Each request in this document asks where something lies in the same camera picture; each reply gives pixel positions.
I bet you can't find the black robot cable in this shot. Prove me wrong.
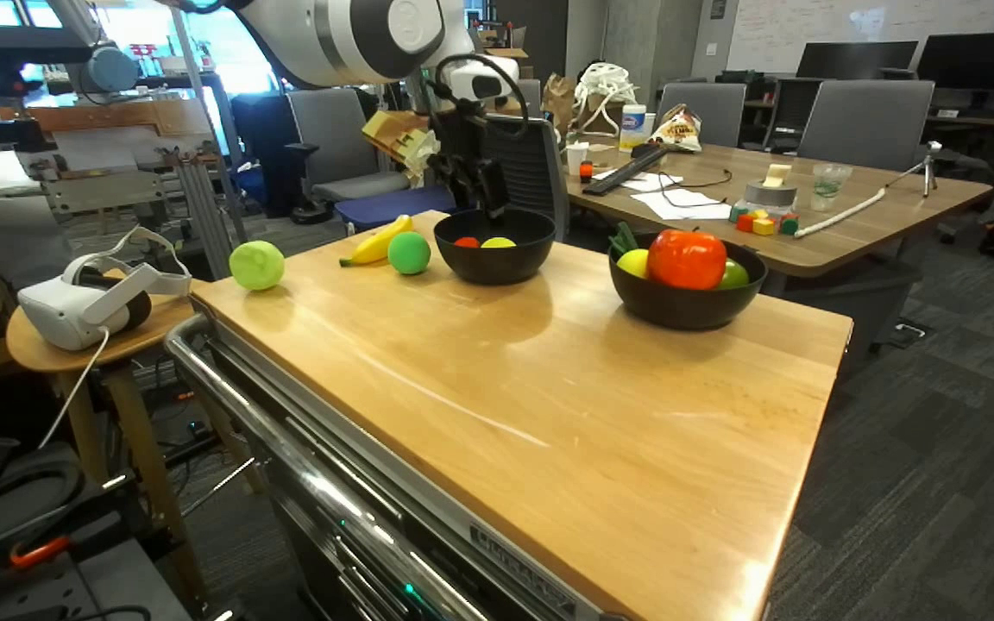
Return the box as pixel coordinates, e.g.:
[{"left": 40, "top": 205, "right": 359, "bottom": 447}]
[{"left": 428, "top": 49, "right": 531, "bottom": 118}]

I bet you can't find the white plastic rod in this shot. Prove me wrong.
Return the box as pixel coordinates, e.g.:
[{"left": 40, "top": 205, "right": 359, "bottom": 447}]
[{"left": 789, "top": 183, "right": 897, "bottom": 241}]

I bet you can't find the round wooden stool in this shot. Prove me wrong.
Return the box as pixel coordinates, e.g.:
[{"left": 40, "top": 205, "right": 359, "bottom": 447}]
[{"left": 3, "top": 291, "right": 215, "bottom": 609}]

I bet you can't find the white VR headset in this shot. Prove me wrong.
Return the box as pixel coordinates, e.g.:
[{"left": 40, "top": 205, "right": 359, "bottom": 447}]
[{"left": 13, "top": 221, "right": 196, "bottom": 356}]

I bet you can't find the tan wrist camera mount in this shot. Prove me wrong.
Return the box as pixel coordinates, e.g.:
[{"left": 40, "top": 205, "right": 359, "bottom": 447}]
[{"left": 359, "top": 108, "right": 446, "bottom": 190}]

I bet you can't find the white cart with wooden top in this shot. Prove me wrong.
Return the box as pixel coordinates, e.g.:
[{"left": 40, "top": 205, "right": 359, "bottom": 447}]
[{"left": 158, "top": 209, "right": 858, "bottom": 621}]

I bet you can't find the white wire basket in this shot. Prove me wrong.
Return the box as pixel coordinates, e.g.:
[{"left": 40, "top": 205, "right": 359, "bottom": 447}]
[{"left": 570, "top": 60, "right": 642, "bottom": 133}]

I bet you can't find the white paper cup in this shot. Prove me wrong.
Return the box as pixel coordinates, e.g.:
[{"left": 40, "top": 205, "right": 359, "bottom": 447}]
[{"left": 561, "top": 138, "right": 592, "bottom": 181}]

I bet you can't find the grey arm with blue joint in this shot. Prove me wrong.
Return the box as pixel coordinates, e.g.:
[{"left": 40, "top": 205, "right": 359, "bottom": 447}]
[{"left": 40, "top": 0, "right": 145, "bottom": 96}]

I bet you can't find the clear plastic food container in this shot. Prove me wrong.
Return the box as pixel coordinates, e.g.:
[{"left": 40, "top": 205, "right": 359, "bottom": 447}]
[{"left": 751, "top": 160, "right": 805, "bottom": 214}]

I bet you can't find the white paper sheet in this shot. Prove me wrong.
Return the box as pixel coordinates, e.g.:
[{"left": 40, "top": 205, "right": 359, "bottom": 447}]
[{"left": 629, "top": 169, "right": 738, "bottom": 229}]

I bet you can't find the orange handled clamp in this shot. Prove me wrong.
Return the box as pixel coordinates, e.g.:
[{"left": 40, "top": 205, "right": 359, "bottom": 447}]
[{"left": 3, "top": 533, "right": 77, "bottom": 575}]

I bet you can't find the white headset cable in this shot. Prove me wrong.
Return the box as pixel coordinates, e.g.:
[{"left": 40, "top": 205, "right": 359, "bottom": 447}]
[{"left": 31, "top": 324, "right": 118, "bottom": 457}]

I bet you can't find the yellow toy banana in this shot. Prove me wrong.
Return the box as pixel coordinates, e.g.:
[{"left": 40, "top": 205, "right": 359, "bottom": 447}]
[{"left": 338, "top": 210, "right": 422, "bottom": 269}]

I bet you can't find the metal cart handle bar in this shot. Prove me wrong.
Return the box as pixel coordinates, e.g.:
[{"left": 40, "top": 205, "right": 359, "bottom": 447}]
[{"left": 158, "top": 313, "right": 500, "bottom": 621}]

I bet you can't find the black computer monitor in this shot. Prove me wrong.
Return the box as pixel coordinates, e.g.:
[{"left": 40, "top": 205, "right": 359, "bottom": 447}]
[
  {"left": 795, "top": 38, "right": 921, "bottom": 82},
  {"left": 913, "top": 29, "right": 994, "bottom": 96}
]

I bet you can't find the white bottle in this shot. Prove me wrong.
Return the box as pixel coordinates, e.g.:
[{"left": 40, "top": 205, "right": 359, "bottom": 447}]
[{"left": 616, "top": 96, "right": 651, "bottom": 157}]

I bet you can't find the grey mesh office chair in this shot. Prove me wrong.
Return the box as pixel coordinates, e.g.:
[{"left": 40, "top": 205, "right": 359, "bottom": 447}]
[{"left": 481, "top": 110, "right": 576, "bottom": 241}]

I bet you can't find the thin black cable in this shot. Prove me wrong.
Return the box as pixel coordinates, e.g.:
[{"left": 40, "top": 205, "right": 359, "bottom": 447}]
[{"left": 680, "top": 157, "right": 742, "bottom": 194}]

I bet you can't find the small tabletop tripod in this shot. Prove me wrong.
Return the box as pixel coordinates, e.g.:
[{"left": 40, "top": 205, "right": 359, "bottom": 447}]
[{"left": 906, "top": 138, "right": 949, "bottom": 199}]

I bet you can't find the black plastic bowl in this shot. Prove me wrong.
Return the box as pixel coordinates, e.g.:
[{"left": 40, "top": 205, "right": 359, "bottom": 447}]
[
  {"left": 606, "top": 236, "right": 768, "bottom": 336},
  {"left": 430, "top": 205, "right": 560, "bottom": 291}
]

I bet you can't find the aluminium frame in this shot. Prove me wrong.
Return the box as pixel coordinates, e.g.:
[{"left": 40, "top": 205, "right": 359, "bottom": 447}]
[{"left": 165, "top": 143, "right": 256, "bottom": 284}]

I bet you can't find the wooden office desk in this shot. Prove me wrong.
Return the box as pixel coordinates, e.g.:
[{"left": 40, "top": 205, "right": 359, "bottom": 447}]
[{"left": 561, "top": 138, "right": 994, "bottom": 348}]

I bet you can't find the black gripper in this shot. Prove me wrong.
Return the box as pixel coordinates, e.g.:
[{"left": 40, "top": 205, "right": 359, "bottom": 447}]
[{"left": 430, "top": 96, "right": 514, "bottom": 221}]

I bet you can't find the grey chair with blue seat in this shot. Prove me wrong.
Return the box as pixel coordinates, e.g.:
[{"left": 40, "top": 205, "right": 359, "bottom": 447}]
[{"left": 284, "top": 85, "right": 460, "bottom": 236}]

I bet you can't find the tan crumpled bag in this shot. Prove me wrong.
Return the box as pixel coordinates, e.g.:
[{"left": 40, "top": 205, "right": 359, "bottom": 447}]
[{"left": 650, "top": 105, "right": 706, "bottom": 157}]

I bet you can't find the black long bar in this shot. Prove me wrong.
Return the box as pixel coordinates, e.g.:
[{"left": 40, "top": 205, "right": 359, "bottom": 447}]
[{"left": 579, "top": 138, "right": 677, "bottom": 198}]

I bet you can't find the orange fruit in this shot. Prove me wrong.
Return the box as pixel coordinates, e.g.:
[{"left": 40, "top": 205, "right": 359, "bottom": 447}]
[{"left": 645, "top": 223, "right": 732, "bottom": 294}]

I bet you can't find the green toy lime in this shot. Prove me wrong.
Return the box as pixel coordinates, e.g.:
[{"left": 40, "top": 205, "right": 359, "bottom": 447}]
[{"left": 718, "top": 255, "right": 751, "bottom": 294}]

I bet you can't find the dark green foam ball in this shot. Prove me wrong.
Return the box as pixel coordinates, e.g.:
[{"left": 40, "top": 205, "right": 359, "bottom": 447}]
[{"left": 384, "top": 230, "right": 435, "bottom": 281}]

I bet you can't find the clear plastic cup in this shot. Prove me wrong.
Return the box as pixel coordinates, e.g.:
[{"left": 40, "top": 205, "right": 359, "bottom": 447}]
[{"left": 807, "top": 160, "right": 856, "bottom": 205}]

